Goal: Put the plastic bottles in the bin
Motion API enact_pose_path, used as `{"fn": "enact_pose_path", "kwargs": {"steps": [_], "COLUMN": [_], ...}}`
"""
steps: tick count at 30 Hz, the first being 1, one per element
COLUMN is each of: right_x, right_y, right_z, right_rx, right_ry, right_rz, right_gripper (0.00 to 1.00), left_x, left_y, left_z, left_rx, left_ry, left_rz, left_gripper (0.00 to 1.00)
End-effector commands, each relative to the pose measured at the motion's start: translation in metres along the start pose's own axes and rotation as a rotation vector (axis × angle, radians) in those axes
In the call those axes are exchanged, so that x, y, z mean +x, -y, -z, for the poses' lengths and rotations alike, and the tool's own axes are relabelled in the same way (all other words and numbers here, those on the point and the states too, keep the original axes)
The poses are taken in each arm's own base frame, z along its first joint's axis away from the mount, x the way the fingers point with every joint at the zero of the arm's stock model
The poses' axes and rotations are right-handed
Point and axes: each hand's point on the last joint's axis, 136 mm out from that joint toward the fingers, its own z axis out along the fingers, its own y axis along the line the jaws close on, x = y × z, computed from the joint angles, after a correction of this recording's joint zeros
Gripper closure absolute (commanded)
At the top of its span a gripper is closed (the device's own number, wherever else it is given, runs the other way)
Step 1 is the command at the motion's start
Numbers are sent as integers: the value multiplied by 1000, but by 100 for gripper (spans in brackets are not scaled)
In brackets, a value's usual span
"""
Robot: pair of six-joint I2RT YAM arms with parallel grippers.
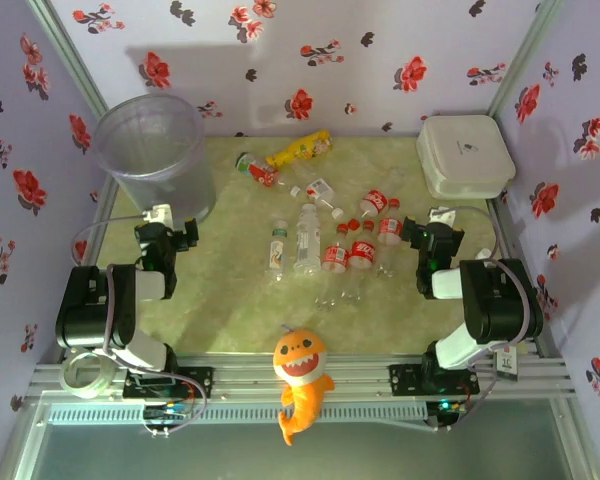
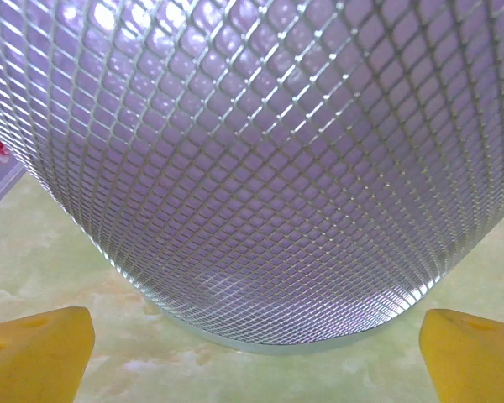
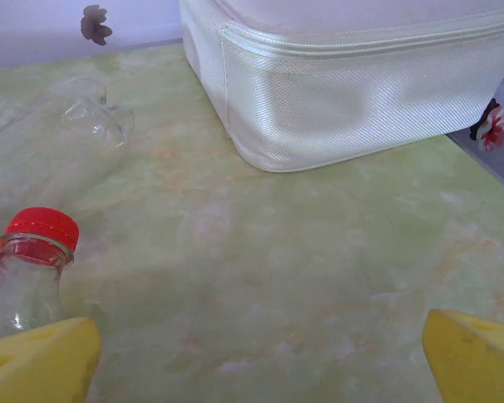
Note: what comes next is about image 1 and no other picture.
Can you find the bottle with red green label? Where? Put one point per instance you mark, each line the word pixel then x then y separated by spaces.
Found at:
pixel 257 170

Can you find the clear bottle green cap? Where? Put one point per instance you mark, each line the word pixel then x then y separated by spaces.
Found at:
pixel 277 252

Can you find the small white cap bottle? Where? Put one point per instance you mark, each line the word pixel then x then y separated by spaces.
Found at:
pixel 319 190

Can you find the clear bottle white label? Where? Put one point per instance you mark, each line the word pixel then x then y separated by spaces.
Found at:
pixel 307 240

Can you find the clear unlabelled plastic bottle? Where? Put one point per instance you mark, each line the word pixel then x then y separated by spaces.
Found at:
pixel 302 174

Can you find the yellow plastic bottle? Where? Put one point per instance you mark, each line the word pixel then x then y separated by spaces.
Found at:
pixel 300 149

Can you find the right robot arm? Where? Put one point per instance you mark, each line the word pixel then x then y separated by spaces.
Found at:
pixel 495 300

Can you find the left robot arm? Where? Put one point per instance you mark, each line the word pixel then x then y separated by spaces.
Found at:
pixel 87 310

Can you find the transparent plastic bin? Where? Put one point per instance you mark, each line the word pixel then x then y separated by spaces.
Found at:
pixel 155 150

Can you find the white lidded plastic box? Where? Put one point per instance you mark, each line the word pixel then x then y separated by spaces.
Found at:
pixel 462 155

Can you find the white label card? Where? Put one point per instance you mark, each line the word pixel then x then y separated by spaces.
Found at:
pixel 506 362

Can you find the clear tape roll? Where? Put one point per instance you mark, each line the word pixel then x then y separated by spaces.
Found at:
pixel 70 380

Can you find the orange shark plush toy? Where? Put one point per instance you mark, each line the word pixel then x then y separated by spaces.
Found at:
pixel 300 360

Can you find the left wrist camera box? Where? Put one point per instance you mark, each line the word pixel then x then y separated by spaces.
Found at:
pixel 157 214

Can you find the aluminium frame rail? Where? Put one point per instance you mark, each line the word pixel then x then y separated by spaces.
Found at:
pixel 255 380

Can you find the aluminium corner post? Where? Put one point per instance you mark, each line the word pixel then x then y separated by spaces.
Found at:
pixel 65 55
pixel 522 55

